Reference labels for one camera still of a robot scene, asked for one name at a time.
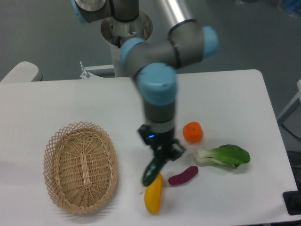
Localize black device at table edge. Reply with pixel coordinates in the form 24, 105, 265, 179
283, 191, 301, 215

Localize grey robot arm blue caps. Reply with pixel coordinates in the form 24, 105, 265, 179
72, 0, 219, 161

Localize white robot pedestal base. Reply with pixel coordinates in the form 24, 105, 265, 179
80, 11, 153, 80

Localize white chair armrest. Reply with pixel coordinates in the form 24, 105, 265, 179
0, 61, 43, 83

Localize white furniture at right edge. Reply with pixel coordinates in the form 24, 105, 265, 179
277, 80, 301, 124

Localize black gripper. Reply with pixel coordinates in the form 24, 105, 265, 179
138, 124, 186, 161

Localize green cucumber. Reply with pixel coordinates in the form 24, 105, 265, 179
142, 150, 169, 187

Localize orange tangerine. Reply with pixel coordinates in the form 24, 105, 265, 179
182, 121, 204, 144

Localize purple sweet potato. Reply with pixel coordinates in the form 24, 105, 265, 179
168, 166, 199, 186

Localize green bok choy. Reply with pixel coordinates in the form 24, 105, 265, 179
194, 145, 251, 169

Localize yellow squash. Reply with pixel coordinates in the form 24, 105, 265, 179
144, 173, 164, 215

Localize woven wicker basket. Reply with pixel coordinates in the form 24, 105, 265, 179
43, 121, 119, 214

